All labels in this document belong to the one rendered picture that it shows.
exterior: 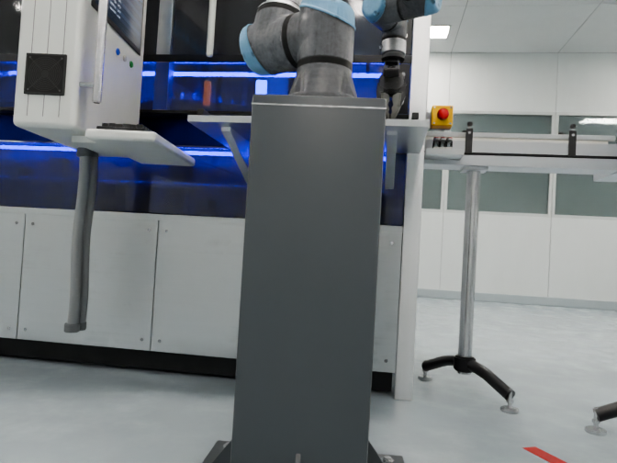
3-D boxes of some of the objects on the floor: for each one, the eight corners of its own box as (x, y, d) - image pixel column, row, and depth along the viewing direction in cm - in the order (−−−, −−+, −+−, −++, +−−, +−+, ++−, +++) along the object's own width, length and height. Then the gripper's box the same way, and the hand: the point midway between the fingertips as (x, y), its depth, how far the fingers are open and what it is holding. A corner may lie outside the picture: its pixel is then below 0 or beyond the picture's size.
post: (394, 394, 191) (423, -176, 197) (410, 396, 190) (440, -177, 196) (394, 399, 184) (424, -190, 191) (411, 400, 184) (442, -191, 190)
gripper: (407, 62, 169) (404, 128, 168) (378, 62, 170) (375, 128, 169) (408, 51, 160) (405, 120, 159) (377, 51, 162) (375, 120, 161)
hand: (389, 118), depth 161 cm, fingers closed, pressing on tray
